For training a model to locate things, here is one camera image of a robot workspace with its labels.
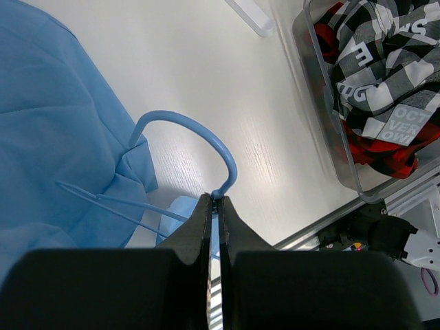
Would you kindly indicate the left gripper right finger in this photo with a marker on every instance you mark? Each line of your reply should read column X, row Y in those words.
column 265, row 288

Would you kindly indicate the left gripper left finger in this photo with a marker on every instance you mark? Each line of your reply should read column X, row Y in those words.
column 165, row 287

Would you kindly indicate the light blue shirt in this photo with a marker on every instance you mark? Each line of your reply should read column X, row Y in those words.
column 66, row 163

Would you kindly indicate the red black plaid shirt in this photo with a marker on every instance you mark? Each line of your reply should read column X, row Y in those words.
column 384, row 157

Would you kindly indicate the black white plaid shirt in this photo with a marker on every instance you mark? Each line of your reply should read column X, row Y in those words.
column 386, row 77

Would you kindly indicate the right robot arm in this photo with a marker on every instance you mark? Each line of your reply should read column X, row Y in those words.
column 370, row 227

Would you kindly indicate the clear plastic bin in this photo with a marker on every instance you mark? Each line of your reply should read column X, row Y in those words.
column 370, row 185

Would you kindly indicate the white silver clothes rack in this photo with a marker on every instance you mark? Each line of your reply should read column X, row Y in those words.
column 253, row 16

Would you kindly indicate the aluminium mounting rail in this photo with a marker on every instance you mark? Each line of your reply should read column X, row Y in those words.
column 400, row 199

